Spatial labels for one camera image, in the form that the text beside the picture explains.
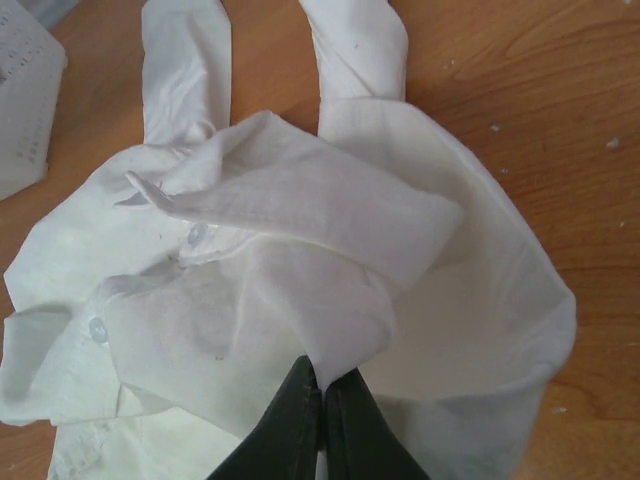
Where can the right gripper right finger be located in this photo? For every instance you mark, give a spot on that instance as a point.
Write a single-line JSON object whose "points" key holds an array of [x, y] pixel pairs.
{"points": [[359, 443]]}

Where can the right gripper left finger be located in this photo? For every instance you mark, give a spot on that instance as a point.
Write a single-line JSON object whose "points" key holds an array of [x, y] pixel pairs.
{"points": [[284, 444]]}

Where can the white button-up shirt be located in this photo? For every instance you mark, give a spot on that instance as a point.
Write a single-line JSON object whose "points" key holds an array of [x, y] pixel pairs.
{"points": [[158, 309]]}

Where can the white perforated plastic basket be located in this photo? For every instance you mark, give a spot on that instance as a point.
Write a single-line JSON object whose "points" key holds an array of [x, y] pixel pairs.
{"points": [[32, 65]]}

